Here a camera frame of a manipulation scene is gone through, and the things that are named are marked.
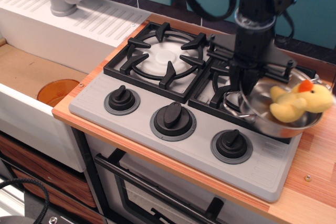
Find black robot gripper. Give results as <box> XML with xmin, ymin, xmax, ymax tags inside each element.
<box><xmin>206</xmin><ymin>23</ymin><xmax>298</xmax><ymax>98</ymax></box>

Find stainless steel pot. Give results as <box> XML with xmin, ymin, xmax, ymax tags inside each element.
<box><xmin>223</xmin><ymin>69</ymin><xmax>332</xmax><ymax>138</ymax></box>

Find yellow stuffed duck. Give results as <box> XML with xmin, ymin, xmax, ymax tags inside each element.
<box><xmin>269</xmin><ymin>80</ymin><xmax>334</xmax><ymax>123</ymax></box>

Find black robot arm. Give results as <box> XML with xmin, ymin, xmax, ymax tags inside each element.
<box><xmin>208</xmin><ymin>0</ymin><xmax>297</xmax><ymax>95</ymax></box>

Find black right stove knob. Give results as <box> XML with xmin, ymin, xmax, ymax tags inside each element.
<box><xmin>211</xmin><ymin>130</ymin><xmax>253</xmax><ymax>165</ymax></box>

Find black stove knob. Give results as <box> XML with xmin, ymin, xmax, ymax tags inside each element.
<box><xmin>104</xmin><ymin>85</ymin><xmax>140</xmax><ymax>116</ymax></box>
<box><xmin>211</xmin><ymin>130</ymin><xmax>253</xmax><ymax>165</ymax></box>
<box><xmin>150</xmin><ymin>102</ymin><xmax>197</xmax><ymax>142</ymax></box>

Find grey toy stove top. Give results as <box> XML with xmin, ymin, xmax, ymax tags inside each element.
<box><xmin>68</xmin><ymin>20</ymin><xmax>305</xmax><ymax>204</ymax></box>

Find black middle stove knob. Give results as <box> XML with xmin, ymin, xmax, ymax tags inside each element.
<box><xmin>150</xmin><ymin>102</ymin><xmax>197</xmax><ymax>142</ymax></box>

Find black left stove knob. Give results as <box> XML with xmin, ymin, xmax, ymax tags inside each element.
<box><xmin>104</xmin><ymin>85</ymin><xmax>140</xmax><ymax>116</ymax></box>

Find black right burner grate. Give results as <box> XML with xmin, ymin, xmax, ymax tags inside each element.
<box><xmin>187</xmin><ymin>56</ymin><xmax>317</xmax><ymax>145</ymax></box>

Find black burner grate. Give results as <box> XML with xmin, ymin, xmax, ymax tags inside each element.
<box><xmin>103</xmin><ymin>22</ymin><xmax>210</xmax><ymax>103</ymax></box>
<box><xmin>187</xmin><ymin>56</ymin><xmax>317</xmax><ymax>145</ymax></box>

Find black left burner grate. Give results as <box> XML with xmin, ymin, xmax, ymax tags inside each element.
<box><xmin>103</xmin><ymin>22</ymin><xmax>210</xmax><ymax>103</ymax></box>

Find toy oven door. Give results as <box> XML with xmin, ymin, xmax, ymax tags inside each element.
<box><xmin>85</xmin><ymin>133</ymin><xmax>276</xmax><ymax>224</ymax></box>

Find orange plastic plate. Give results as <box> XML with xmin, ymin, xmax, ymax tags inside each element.
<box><xmin>37</xmin><ymin>79</ymin><xmax>79</xmax><ymax>107</ymax></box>

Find white toy sink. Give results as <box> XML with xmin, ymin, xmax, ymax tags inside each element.
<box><xmin>1</xmin><ymin>0</ymin><xmax>149</xmax><ymax>172</ymax></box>

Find wooden drawer fronts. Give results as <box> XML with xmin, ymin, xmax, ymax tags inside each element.
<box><xmin>1</xmin><ymin>132</ymin><xmax>104</xmax><ymax>223</ymax></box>

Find black oven door handle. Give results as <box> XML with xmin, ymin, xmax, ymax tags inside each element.
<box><xmin>94</xmin><ymin>148</ymin><xmax>224</xmax><ymax>223</ymax></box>

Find black braided foreground cable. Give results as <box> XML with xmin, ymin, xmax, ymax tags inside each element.
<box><xmin>0</xmin><ymin>177</ymin><xmax>50</xmax><ymax>224</ymax></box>

